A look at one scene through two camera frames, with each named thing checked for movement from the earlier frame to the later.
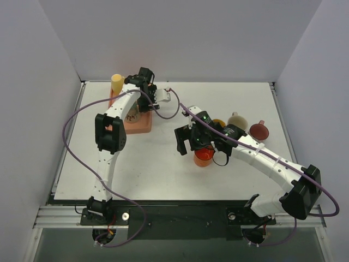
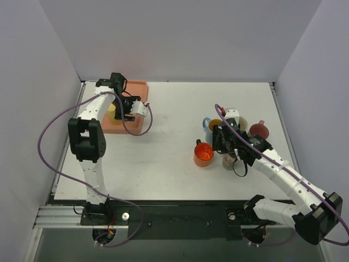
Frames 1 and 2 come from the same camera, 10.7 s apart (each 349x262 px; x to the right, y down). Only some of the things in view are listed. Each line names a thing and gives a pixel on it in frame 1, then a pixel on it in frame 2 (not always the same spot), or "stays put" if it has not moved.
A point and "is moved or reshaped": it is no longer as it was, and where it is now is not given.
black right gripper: [186, 136] -> [221, 139]
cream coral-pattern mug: [133, 114] is moved or reshaped
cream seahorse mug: [238, 120] stays put
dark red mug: [259, 131] stays put
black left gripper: [149, 103] -> [125, 108]
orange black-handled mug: [202, 156] stays put
